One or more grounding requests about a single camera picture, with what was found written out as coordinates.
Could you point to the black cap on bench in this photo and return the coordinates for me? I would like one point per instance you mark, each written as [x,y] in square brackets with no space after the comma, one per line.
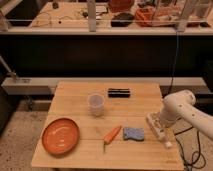
[122,20]

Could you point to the clear plastic cup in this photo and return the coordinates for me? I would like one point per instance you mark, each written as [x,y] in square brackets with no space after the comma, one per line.
[96,104]

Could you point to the white plastic bottle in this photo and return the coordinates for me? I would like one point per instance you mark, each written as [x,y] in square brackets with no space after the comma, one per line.
[158,129]

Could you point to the blue sponge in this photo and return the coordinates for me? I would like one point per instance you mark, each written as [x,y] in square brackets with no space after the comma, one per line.
[136,134]

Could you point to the wooden table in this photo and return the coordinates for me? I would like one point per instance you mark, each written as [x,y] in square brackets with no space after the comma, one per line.
[70,101]

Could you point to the black rectangular box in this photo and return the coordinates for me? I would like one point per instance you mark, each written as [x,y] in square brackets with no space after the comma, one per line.
[118,93]

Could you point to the orange toy carrot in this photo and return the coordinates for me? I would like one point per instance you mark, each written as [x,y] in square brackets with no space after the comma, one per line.
[111,135]

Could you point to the grey metal rail beam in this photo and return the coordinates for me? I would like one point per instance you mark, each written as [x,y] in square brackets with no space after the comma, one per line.
[47,85]

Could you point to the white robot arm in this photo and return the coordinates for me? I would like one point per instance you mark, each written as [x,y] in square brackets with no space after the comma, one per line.
[181,105]

